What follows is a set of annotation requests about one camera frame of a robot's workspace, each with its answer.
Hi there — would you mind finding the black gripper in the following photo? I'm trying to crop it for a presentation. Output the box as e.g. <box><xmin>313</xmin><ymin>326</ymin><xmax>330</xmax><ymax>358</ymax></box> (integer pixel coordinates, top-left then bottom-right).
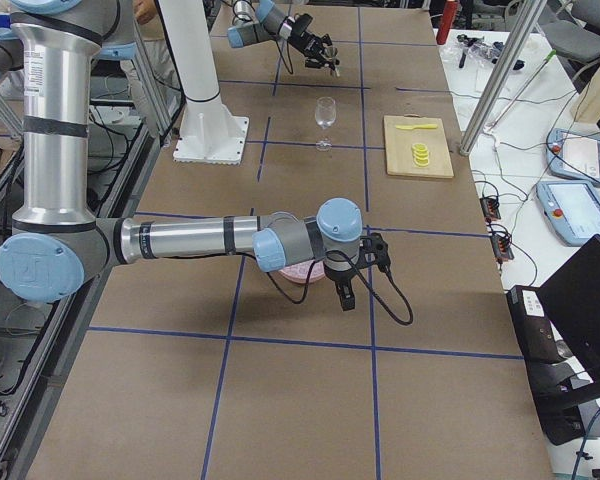
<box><xmin>323</xmin><ymin>252</ymin><xmax>359</xmax><ymax>311</ymax></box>
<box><xmin>289</xmin><ymin>28</ymin><xmax>333</xmax><ymax>70</ymax></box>

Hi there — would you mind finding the steel double jigger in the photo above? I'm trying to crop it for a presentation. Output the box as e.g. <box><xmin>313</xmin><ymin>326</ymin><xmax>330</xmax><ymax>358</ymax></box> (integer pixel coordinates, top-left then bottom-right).
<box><xmin>324</xmin><ymin>45</ymin><xmax>340</xmax><ymax>78</ymax></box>

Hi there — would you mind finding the clear wine glass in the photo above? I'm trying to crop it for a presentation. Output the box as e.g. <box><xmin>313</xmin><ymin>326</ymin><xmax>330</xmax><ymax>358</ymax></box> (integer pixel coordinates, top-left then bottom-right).
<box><xmin>314</xmin><ymin>97</ymin><xmax>337</xmax><ymax>151</ymax></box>

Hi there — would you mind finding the pink bowl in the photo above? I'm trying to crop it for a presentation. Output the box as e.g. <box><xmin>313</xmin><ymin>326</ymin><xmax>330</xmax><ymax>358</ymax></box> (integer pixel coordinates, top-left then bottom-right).
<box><xmin>278</xmin><ymin>260</ymin><xmax>325</xmax><ymax>284</ymax></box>

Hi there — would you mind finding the yellow plastic knife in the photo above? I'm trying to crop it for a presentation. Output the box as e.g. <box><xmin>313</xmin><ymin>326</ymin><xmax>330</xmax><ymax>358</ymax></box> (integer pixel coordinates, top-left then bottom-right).
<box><xmin>394</xmin><ymin>123</ymin><xmax>438</xmax><ymax>131</ymax></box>

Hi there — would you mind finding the bamboo cutting board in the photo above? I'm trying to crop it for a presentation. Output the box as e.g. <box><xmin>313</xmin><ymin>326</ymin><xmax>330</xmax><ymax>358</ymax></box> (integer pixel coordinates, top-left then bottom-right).
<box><xmin>383</xmin><ymin>115</ymin><xmax>454</xmax><ymax>179</ymax></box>

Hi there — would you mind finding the red bottle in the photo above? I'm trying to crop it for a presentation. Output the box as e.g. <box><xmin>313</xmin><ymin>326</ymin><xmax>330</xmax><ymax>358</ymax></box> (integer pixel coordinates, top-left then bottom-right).
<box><xmin>436</xmin><ymin>0</ymin><xmax>459</xmax><ymax>45</ymax></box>

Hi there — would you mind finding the clear plastic bag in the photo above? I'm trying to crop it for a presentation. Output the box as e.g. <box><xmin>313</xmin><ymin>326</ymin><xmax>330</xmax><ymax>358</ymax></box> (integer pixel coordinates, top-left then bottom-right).
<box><xmin>440</xmin><ymin>34</ymin><xmax>504</xmax><ymax>69</ymax></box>

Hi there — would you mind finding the black box device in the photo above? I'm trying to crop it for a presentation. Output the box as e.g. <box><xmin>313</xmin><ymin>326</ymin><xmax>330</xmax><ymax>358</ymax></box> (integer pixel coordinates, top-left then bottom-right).
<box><xmin>506</xmin><ymin>285</ymin><xmax>573</xmax><ymax>364</ymax></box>

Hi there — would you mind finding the black monitor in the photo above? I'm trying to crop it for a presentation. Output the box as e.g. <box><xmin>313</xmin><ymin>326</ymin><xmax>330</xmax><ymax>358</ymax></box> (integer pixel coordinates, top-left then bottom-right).
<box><xmin>537</xmin><ymin>234</ymin><xmax>600</xmax><ymax>380</ymax></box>

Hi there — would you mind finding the grey teach pendant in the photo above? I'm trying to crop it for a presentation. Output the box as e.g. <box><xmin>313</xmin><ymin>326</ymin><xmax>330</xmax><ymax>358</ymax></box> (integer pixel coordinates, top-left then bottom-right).
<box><xmin>536</xmin><ymin>180</ymin><xmax>600</xmax><ymax>246</ymax></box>
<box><xmin>546</xmin><ymin>128</ymin><xmax>600</xmax><ymax>187</ymax></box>

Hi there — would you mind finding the grey office chair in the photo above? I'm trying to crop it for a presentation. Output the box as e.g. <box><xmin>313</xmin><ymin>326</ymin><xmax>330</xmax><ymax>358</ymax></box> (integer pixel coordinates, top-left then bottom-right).
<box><xmin>543</xmin><ymin>0</ymin><xmax>600</xmax><ymax>78</ymax></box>

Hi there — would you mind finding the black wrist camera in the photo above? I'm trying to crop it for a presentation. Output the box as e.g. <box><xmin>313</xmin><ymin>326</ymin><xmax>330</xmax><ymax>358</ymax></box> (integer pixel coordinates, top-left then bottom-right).
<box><xmin>292</xmin><ymin>14</ymin><xmax>313</xmax><ymax>35</ymax></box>
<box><xmin>359</xmin><ymin>233</ymin><xmax>391</xmax><ymax>275</ymax></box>

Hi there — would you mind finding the black camera cable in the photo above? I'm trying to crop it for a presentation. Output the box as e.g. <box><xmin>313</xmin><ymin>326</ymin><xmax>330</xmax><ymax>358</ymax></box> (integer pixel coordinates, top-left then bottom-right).
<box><xmin>274</xmin><ymin>37</ymin><xmax>297</xmax><ymax>76</ymax></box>
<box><xmin>249</xmin><ymin>238</ymin><xmax>414</xmax><ymax>327</ymax></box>

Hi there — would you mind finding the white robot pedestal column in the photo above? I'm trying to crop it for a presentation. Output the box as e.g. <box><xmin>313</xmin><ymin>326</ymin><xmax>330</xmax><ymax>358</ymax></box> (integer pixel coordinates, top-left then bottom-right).
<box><xmin>157</xmin><ymin>0</ymin><xmax>220</xmax><ymax>103</ymax></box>

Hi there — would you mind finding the green handled reacher grabber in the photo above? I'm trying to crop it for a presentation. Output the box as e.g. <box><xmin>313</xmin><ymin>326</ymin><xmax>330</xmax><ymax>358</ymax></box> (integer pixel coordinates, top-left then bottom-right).
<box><xmin>483</xmin><ymin>49</ymin><xmax>556</xmax><ymax>135</ymax></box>

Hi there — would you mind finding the aluminium frame post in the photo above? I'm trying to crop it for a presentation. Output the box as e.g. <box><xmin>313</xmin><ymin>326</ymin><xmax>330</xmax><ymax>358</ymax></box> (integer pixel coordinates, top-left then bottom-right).
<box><xmin>458</xmin><ymin>0</ymin><xmax>547</xmax><ymax>157</ymax></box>

